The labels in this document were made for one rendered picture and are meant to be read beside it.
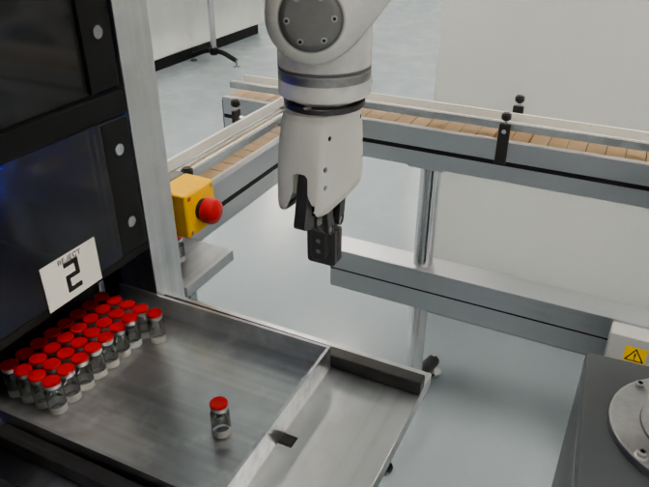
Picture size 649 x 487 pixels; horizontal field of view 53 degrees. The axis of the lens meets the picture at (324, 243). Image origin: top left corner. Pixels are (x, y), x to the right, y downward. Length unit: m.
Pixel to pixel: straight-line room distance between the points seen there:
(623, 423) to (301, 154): 0.51
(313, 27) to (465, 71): 1.62
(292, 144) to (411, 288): 1.17
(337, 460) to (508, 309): 0.99
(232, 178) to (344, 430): 0.64
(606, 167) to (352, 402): 0.83
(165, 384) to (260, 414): 0.13
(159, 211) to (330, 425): 0.38
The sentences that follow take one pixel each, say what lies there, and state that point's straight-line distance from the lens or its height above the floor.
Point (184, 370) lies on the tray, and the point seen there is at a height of 0.88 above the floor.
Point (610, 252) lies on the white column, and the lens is 2.21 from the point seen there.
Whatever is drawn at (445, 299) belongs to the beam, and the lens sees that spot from 1.70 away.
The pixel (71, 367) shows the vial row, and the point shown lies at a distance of 0.83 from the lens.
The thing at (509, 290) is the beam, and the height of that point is 0.55.
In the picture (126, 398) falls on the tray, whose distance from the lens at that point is 0.84.
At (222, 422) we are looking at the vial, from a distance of 0.75.
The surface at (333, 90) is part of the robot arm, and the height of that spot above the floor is 1.28.
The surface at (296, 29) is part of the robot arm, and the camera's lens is 0.48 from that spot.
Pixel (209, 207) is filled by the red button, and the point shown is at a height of 1.01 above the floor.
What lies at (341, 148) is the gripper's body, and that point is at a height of 1.22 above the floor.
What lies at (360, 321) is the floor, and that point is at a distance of 2.40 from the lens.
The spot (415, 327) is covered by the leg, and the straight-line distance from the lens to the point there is 1.80.
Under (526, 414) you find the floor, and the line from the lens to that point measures 2.13.
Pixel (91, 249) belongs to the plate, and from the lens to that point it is 0.84.
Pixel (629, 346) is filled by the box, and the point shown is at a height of 0.52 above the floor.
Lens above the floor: 1.44
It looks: 30 degrees down
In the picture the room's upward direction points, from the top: straight up
